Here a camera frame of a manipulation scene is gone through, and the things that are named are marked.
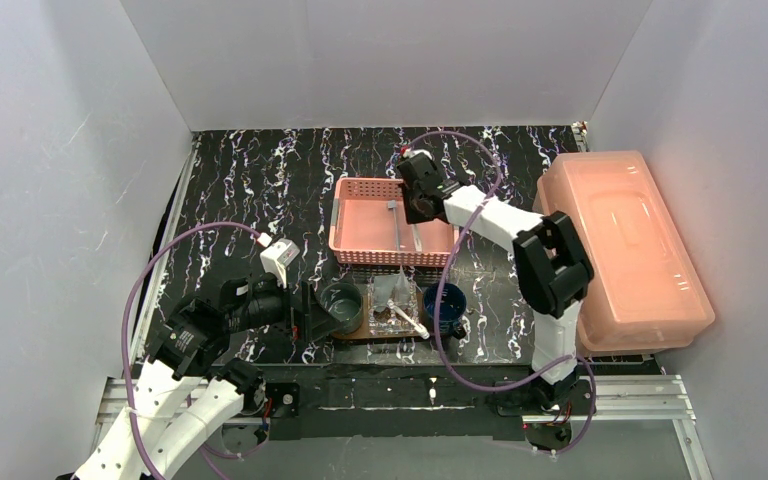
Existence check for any pink perforated plastic basket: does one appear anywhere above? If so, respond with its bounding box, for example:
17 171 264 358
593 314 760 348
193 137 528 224
328 177 459 268

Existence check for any oval wooden tray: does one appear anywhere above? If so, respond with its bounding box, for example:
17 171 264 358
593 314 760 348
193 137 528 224
313 318 423 342

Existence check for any white toothpaste tube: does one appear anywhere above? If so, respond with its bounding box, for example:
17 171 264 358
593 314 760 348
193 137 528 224
370 274 397 313

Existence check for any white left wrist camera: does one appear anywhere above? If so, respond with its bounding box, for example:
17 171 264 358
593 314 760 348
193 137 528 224
259 238 300 288

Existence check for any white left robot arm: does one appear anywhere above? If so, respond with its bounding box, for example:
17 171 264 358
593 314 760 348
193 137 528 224
70 273 364 479

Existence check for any large pink storage box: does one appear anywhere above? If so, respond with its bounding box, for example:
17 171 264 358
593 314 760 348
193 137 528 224
534 151 715 356

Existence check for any dark grey cup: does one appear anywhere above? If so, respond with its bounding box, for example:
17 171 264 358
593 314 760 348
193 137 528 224
320 282 363 335

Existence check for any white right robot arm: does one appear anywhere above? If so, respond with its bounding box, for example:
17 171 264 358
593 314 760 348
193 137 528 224
396 147 595 406

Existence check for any dark blue cup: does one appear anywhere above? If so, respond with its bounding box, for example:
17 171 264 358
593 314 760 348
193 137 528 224
420 283 467 339

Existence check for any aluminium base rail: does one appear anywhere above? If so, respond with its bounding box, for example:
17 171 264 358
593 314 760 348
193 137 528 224
521 374 713 479

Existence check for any white handled toothbrush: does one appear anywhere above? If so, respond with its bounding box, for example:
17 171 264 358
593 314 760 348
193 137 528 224
387 300 430 340

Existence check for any clear handled toothbrush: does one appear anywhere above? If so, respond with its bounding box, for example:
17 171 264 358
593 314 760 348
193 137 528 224
387 200 401 252

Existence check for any red capped toothpaste tube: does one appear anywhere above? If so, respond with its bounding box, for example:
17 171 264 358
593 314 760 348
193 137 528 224
391 265 415 307

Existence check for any clear plastic dimpled tray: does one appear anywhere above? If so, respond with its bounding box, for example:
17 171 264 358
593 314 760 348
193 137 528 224
366 276 420 328

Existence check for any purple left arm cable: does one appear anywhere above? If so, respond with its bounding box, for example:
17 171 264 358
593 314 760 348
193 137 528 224
122 221 273 480

